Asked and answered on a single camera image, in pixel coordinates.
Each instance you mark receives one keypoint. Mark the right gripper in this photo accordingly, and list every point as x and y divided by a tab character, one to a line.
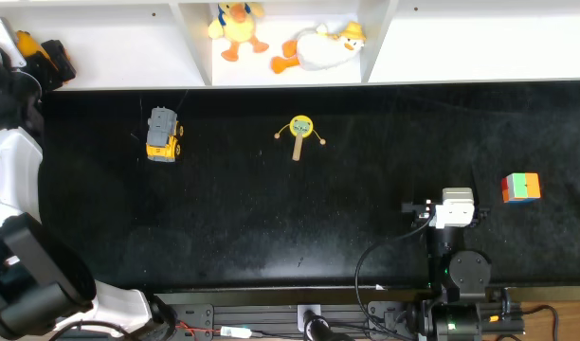
415	212

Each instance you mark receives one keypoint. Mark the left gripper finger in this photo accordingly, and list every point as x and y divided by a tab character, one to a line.
60	64

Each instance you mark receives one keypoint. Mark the yellow rubber duck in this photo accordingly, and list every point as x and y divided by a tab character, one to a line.
29	45

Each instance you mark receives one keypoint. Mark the many-coloured puzzle cube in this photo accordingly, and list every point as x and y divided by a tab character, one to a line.
521	187

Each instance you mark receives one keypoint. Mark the grey and yellow toy truck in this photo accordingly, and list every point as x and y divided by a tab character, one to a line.
161	130

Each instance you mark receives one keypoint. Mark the yellow rattle drum toy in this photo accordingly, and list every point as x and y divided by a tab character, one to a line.
301	127

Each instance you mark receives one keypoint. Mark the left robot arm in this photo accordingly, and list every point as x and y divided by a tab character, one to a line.
15	170

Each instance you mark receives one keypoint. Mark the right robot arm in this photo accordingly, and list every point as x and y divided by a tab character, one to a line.
467	272

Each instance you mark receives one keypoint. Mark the yellow plush duck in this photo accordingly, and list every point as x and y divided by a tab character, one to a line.
238	28

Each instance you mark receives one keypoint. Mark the white shelf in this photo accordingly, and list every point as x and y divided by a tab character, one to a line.
318	76

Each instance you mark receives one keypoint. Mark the white plush duck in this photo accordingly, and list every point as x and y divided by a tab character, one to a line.
323	49

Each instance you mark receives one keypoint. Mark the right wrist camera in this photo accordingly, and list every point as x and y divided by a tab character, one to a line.
456	208

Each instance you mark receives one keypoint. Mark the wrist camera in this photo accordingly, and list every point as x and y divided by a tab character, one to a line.
1	34
456	208

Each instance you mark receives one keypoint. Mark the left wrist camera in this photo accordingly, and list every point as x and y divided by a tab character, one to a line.
1	34

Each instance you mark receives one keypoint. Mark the mounting rail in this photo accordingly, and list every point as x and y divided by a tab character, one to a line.
271	319

